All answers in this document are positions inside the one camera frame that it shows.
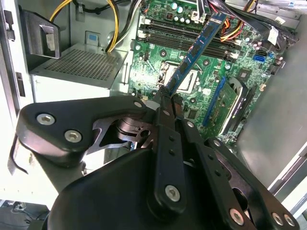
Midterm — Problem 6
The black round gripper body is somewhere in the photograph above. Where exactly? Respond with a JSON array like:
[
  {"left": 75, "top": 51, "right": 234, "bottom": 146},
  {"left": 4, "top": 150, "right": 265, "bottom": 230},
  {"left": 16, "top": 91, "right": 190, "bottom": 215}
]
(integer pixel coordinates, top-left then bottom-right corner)
[{"left": 47, "top": 148, "right": 224, "bottom": 230}]

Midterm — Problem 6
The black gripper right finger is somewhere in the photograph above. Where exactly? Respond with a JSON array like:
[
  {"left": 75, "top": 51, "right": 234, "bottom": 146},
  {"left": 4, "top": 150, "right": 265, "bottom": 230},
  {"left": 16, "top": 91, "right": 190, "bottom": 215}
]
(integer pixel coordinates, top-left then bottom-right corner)
[{"left": 172, "top": 93, "right": 300, "bottom": 230}]

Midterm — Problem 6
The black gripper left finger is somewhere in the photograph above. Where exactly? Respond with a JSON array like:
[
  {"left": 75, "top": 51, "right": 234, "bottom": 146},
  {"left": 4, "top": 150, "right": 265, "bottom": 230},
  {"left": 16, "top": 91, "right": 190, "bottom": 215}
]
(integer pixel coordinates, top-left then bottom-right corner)
[{"left": 7, "top": 86, "right": 188, "bottom": 219}]

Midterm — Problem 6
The blue RAM stick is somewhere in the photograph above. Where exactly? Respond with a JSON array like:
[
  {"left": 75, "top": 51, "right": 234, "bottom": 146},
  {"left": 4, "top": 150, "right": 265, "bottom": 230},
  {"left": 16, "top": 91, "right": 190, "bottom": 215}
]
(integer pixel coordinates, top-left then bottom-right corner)
[{"left": 164, "top": 12, "right": 228, "bottom": 96}]

